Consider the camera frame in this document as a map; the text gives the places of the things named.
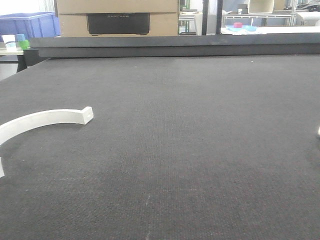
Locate blue plastic crate background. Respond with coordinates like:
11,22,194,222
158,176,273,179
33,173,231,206
0,12,61,39

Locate white curved PVC pipe clamp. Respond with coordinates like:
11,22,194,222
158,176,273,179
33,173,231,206
0,106,95,179

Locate pink block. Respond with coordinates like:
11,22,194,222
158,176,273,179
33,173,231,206
233,22,243,29

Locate white cup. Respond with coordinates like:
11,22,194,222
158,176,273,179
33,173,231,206
1,34,16,49

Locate green small object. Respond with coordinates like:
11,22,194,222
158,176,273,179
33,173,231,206
17,39,30,50

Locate large cardboard box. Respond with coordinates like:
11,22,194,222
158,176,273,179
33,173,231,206
56,0,179,37

